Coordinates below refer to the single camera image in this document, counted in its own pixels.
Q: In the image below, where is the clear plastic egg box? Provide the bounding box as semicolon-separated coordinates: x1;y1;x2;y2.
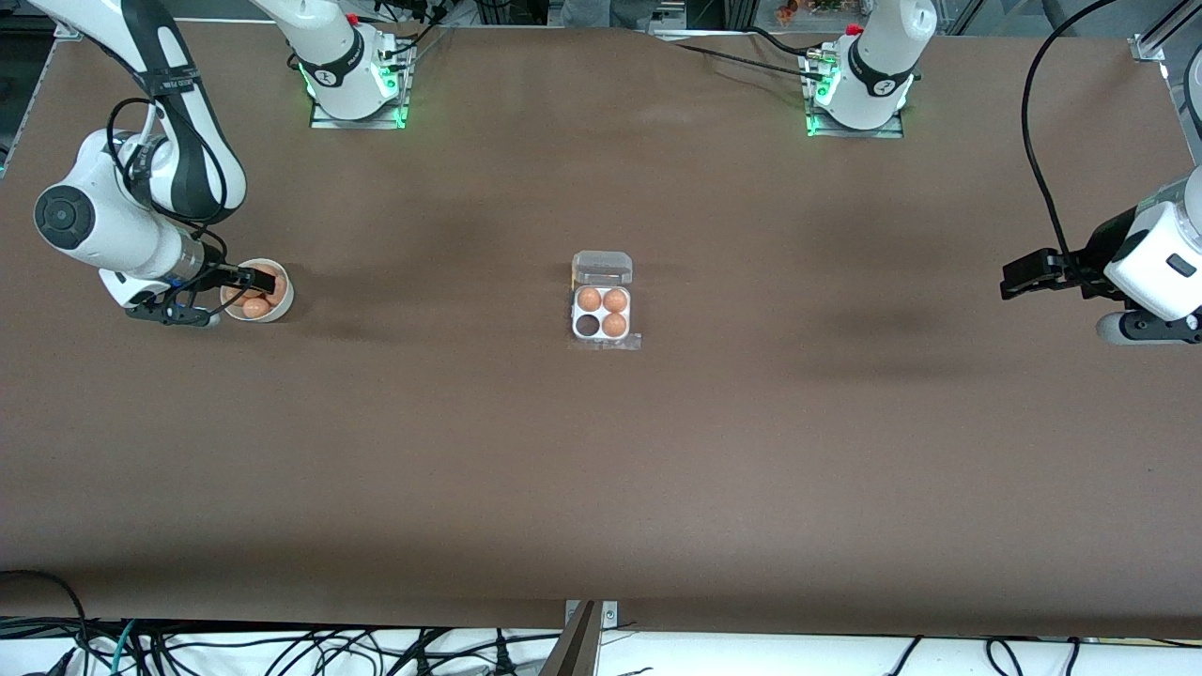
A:
570;250;643;354

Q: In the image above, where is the white round bowl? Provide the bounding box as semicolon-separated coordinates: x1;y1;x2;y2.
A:
220;258;296;324

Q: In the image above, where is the brown table cover sheet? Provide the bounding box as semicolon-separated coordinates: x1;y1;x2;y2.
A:
0;17;1202;641

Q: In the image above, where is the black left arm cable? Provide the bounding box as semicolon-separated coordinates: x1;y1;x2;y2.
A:
1022;0;1102;269

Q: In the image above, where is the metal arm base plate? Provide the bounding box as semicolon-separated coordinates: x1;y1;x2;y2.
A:
806;111;905;140
309;89;411;131

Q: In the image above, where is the aluminium profile rail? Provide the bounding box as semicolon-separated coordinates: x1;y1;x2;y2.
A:
1130;0;1202;65

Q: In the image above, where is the black base cable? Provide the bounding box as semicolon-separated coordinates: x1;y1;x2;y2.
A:
672;41;814;76
747;25;823;59

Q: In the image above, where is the black looped floor cable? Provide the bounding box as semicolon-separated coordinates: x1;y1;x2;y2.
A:
0;568;91;676

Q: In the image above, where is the teal floor cable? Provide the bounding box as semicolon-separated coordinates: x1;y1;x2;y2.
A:
89;620;140;676

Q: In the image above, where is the dark grey camera pole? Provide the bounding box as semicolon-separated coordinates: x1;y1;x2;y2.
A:
538;601;603;676

